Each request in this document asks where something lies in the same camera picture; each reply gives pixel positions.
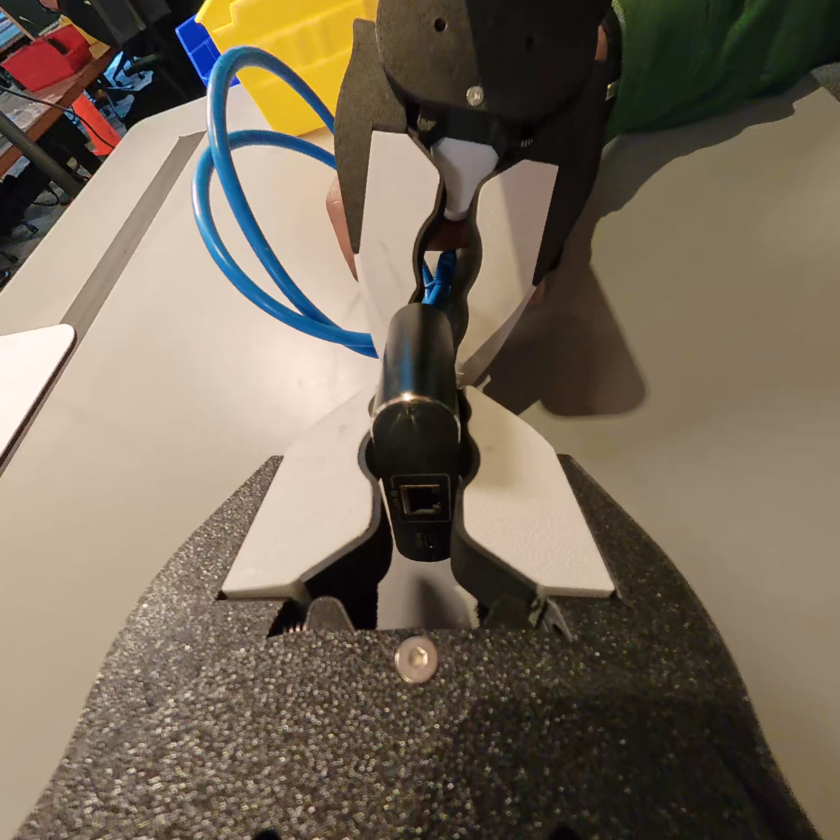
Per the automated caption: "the black ethernet switch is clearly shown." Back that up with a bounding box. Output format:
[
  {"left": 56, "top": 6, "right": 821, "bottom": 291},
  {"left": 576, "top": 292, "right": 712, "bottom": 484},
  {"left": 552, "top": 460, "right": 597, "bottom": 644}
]
[{"left": 369, "top": 305, "right": 464, "bottom": 563}]

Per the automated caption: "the red plastic bin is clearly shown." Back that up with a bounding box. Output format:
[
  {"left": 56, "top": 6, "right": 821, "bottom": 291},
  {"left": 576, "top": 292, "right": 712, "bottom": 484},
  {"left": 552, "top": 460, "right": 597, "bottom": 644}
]
[{"left": 0, "top": 29, "right": 91, "bottom": 93}]

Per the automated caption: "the blue ethernet cable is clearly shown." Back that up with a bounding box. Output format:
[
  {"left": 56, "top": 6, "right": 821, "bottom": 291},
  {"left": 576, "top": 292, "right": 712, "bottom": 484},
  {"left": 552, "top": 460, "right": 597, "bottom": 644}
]
[{"left": 192, "top": 46, "right": 460, "bottom": 361}]

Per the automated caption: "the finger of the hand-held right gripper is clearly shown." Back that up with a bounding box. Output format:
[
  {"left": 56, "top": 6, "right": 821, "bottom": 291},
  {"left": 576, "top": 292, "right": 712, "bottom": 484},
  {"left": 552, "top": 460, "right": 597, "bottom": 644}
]
[
  {"left": 354, "top": 128, "right": 447, "bottom": 349},
  {"left": 453, "top": 161, "right": 560, "bottom": 389}
]

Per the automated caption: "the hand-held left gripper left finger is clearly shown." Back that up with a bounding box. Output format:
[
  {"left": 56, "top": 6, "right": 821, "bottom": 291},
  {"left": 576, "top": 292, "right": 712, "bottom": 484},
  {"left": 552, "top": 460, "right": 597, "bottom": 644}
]
[{"left": 222, "top": 400, "right": 395, "bottom": 627}]

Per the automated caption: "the person's right hand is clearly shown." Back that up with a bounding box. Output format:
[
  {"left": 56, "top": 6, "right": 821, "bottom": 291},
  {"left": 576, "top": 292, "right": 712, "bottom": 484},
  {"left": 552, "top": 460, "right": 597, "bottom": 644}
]
[{"left": 325, "top": 177, "right": 361, "bottom": 284}]

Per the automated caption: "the orange traffic cone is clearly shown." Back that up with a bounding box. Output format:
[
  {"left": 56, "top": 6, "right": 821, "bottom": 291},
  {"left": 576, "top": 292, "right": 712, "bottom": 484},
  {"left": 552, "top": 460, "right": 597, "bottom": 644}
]
[{"left": 71, "top": 95, "right": 123, "bottom": 156}]

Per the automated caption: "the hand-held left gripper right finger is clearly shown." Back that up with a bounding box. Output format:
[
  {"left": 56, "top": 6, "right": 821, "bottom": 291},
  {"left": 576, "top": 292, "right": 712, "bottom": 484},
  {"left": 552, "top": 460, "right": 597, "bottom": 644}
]
[{"left": 451, "top": 386, "right": 618, "bottom": 627}]

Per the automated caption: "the instruction board on white stand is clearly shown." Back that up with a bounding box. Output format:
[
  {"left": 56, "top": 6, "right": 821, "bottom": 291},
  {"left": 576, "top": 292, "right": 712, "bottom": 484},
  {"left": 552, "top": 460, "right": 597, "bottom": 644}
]
[{"left": 0, "top": 323, "right": 77, "bottom": 463}]

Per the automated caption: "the yellow plastic bin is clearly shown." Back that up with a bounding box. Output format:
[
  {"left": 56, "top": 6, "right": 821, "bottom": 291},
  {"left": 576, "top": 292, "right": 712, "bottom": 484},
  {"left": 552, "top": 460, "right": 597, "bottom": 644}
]
[{"left": 197, "top": 0, "right": 383, "bottom": 135}]

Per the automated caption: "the blue plastic bin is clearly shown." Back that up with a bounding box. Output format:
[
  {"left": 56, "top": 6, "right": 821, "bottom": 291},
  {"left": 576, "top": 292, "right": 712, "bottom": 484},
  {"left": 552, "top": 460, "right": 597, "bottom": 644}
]
[{"left": 176, "top": 13, "right": 223, "bottom": 88}]

